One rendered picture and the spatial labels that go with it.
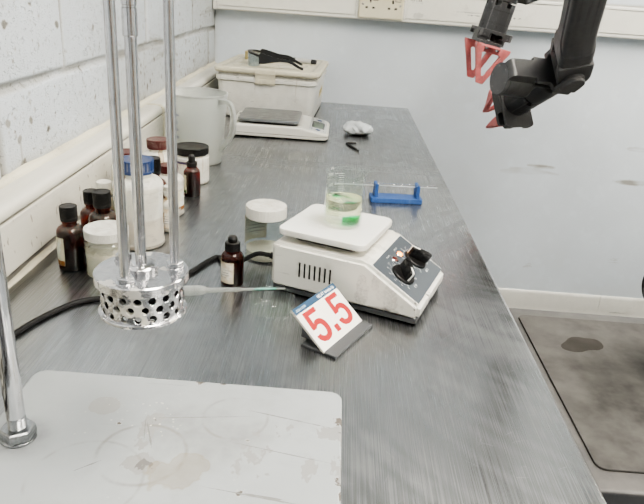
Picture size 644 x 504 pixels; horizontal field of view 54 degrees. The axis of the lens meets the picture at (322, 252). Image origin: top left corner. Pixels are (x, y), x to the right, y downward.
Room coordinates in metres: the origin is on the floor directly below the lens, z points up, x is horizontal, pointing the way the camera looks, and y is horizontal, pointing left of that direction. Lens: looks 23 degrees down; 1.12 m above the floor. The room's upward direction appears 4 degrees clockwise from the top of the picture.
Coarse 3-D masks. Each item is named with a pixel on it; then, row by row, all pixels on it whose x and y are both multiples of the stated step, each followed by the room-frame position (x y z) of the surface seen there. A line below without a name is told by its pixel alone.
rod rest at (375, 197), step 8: (376, 184) 1.16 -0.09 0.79; (416, 184) 1.18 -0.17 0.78; (376, 192) 1.15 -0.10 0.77; (416, 192) 1.16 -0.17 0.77; (376, 200) 1.15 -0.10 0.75; (384, 200) 1.15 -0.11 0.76; (392, 200) 1.15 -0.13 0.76; (400, 200) 1.15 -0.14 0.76; (408, 200) 1.16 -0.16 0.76; (416, 200) 1.16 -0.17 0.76
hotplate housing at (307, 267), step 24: (288, 240) 0.75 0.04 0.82; (384, 240) 0.78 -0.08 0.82; (288, 264) 0.74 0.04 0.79; (312, 264) 0.73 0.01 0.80; (336, 264) 0.71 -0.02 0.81; (360, 264) 0.70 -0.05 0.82; (288, 288) 0.74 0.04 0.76; (312, 288) 0.72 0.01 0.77; (360, 288) 0.70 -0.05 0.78; (384, 288) 0.69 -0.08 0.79; (432, 288) 0.74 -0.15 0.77; (384, 312) 0.69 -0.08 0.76; (408, 312) 0.68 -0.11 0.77
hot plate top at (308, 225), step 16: (320, 208) 0.84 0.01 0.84; (288, 224) 0.76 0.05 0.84; (304, 224) 0.77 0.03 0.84; (320, 224) 0.77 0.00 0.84; (368, 224) 0.79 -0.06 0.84; (384, 224) 0.79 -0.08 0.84; (320, 240) 0.73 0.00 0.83; (336, 240) 0.72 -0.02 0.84; (352, 240) 0.72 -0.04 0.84; (368, 240) 0.73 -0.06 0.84
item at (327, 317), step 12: (324, 300) 0.66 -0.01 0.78; (336, 300) 0.68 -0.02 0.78; (312, 312) 0.64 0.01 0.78; (324, 312) 0.65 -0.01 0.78; (336, 312) 0.66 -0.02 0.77; (348, 312) 0.67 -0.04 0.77; (312, 324) 0.62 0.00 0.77; (324, 324) 0.63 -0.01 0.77; (336, 324) 0.64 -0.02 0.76; (348, 324) 0.66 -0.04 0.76; (324, 336) 0.62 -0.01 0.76
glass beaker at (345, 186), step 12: (336, 168) 0.80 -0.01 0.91; (348, 168) 0.81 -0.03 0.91; (360, 168) 0.80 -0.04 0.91; (336, 180) 0.76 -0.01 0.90; (348, 180) 0.76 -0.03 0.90; (360, 180) 0.77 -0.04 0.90; (336, 192) 0.76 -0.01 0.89; (348, 192) 0.76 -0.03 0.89; (360, 192) 0.77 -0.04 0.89; (324, 204) 0.78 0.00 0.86; (336, 204) 0.76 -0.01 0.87; (348, 204) 0.76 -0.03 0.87; (360, 204) 0.77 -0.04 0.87; (324, 216) 0.78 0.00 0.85; (336, 216) 0.76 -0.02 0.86; (348, 216) 0.76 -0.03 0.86; (360, 216) 0.77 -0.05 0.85; (348, 228) 0.76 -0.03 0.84
